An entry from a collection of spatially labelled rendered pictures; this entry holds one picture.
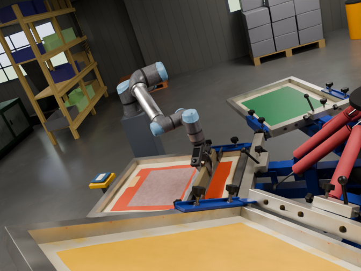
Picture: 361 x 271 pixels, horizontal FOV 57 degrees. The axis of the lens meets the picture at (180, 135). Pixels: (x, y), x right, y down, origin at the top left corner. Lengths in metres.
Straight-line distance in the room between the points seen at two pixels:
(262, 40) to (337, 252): 6.28
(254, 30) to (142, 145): 5.03
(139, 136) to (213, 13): 5.98
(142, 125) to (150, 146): 0.18
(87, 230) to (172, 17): 7.45
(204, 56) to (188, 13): 1.05
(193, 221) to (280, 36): 6.30
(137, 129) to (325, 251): 1.62
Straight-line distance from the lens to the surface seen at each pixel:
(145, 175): 2.05
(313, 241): 1.08
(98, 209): 1.87
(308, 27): 7.25
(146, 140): 2.38
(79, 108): 6.89
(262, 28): 7.07
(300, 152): 1.63
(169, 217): 0.99
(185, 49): 8.20
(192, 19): 8.09
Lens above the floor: 1.90
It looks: 23 degrees down
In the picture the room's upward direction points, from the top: 18 degrees counter-clockwise
